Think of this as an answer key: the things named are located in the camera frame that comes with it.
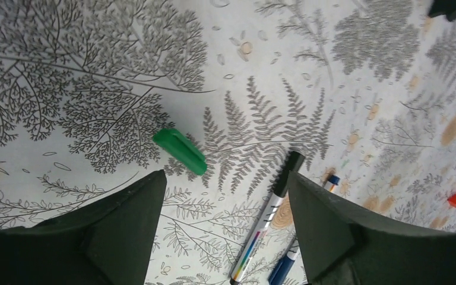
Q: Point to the green marker cap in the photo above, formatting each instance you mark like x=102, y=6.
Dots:
x=182, y=149

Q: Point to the floral patterned table mat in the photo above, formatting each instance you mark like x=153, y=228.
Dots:
x=365, y=90

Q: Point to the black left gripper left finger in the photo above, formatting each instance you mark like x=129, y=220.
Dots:
x=106, y=242

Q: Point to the blue whiteboard marker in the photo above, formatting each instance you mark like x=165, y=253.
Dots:
x=285, y=263

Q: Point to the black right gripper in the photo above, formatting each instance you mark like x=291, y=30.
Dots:
x=443, y=7

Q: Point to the black whiteboard marker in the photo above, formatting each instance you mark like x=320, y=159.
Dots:
x=279, y=191

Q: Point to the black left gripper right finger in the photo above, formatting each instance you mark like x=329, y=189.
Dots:
x=344, y=243

